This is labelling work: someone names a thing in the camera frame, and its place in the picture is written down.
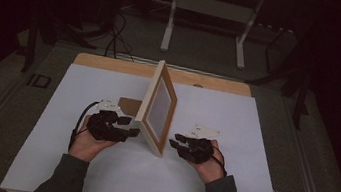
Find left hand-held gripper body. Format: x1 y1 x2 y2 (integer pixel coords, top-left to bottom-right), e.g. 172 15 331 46
85 95 133 145

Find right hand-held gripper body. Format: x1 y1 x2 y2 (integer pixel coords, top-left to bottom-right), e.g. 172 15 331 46
178 122 224 168

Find wooden picture frame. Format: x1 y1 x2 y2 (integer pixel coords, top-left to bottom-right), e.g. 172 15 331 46
111 54 184 159

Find person's right hand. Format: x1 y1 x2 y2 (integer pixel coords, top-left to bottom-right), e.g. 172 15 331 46
187 137 233 188

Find person's left hand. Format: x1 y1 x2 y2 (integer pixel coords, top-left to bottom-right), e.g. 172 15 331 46
67 113 123 167

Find white paper sheet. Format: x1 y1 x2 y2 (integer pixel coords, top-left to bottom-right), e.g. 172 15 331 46
0 55 298 192

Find silver metal strip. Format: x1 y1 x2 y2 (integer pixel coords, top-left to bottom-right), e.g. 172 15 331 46
113 52 247 84

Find black metal stand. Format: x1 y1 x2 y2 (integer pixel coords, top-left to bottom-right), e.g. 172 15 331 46
19 14 101 83
240 20 322 131

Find white metal stand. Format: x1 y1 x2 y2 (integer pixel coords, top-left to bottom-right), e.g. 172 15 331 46
158 0 267 72

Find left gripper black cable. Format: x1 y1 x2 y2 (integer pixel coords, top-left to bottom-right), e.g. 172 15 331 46
67 97 101 155

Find black floor cables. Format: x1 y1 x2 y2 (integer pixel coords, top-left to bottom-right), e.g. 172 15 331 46
102 10 142 63

